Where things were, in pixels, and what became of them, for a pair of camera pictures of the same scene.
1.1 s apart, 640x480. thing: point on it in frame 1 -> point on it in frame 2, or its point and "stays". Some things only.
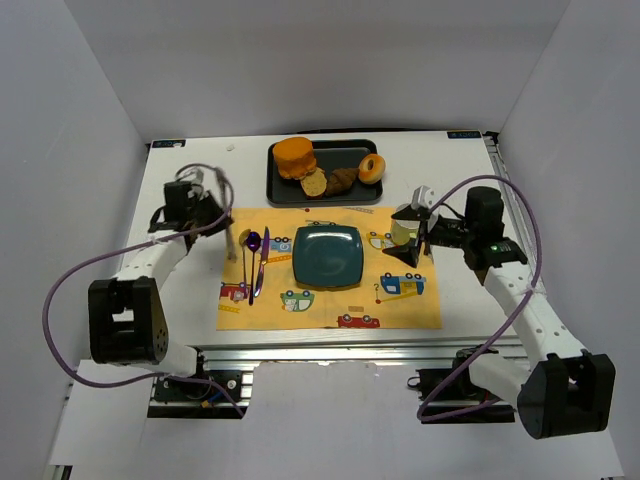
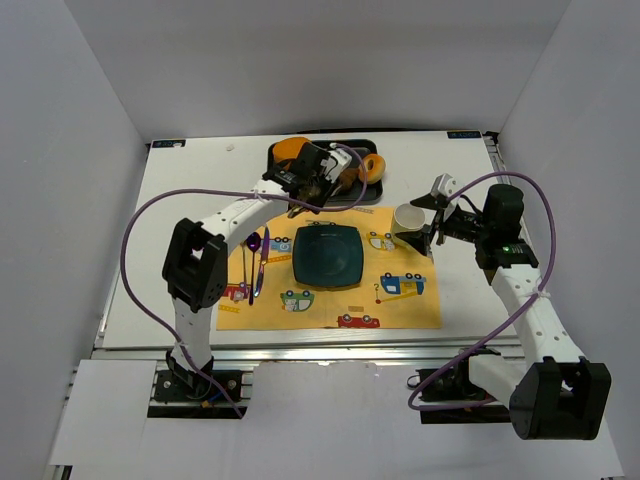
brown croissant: (341, 181) stays
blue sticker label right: (464, 134) stays
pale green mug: (402, 231) stays
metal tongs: (219, 172) -> (295, 211)
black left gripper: (211, 215) -> (310, 185)
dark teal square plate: (328, 256) stays
